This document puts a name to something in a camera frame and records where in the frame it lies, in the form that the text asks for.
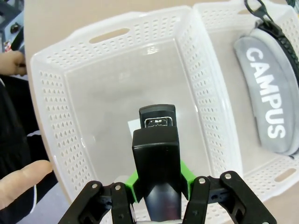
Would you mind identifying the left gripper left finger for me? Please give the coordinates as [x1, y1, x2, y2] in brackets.
[59, 169, 141, 224]

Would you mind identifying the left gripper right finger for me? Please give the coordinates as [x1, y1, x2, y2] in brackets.
[181, 161, 278, 224]

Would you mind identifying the black stapler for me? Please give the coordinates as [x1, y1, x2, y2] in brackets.
[131, 103, 183, 222]

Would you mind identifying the grey Campus pencil case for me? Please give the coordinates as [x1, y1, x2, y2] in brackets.
[233, 0, 299, 157]

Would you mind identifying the person's right hand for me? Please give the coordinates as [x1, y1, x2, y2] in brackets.
[0, 160, 53, 212]

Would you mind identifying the person's left hand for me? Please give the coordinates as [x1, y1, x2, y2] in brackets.
[8, 50, 28, 77]

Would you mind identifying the white basket label sticker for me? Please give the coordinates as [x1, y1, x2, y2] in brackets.
[127, 119, 141, 137]

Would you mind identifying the white perforated plastic basket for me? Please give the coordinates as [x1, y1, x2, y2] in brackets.
[192, 0, 299, 203]
[29, 6, 244, 224]

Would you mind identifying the person in black jacket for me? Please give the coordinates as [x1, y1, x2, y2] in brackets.
[0, 74, 52, 217]

